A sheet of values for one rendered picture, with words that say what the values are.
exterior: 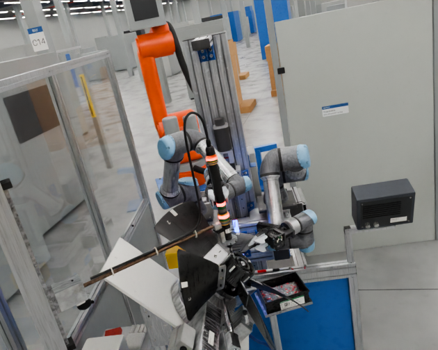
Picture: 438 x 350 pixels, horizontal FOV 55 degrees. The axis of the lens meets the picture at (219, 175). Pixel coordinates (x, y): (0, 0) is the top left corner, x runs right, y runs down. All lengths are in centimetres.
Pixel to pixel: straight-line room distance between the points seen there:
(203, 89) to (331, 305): 138
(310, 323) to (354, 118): 170
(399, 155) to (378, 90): 56
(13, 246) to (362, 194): 145
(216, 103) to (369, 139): 149
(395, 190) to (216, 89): 112
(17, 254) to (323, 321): 162
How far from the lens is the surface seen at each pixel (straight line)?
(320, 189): 362
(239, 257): 167
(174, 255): 215
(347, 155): 355
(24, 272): 143
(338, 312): 242
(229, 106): 250
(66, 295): 150
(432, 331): 319
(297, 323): 244
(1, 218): 137
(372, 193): 206
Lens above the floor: 211
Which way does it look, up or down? 20 degrees down
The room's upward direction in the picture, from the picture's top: 12 degrees counter-clockwise
